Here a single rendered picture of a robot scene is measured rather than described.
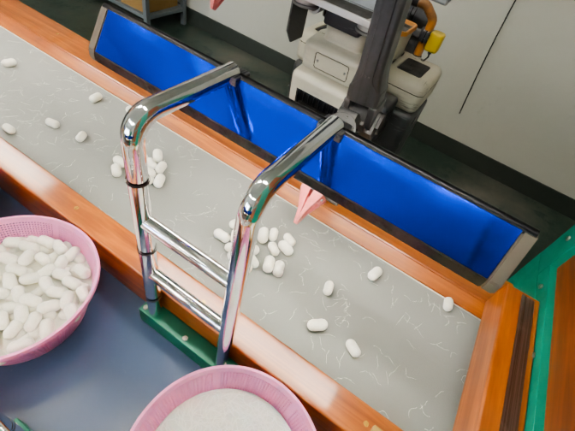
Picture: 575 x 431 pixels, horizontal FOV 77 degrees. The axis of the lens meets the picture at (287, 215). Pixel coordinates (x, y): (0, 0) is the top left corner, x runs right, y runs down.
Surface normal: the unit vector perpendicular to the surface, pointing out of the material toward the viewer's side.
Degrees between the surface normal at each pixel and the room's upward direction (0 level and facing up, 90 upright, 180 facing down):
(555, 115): 90
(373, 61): 94
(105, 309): 0
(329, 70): 98
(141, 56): 58
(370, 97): 94
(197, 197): 0
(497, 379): 0
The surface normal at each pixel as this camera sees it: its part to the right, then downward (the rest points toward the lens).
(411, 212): -0.34, 0.11
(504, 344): 0.20, -0.66
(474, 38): -0.54, 0.54
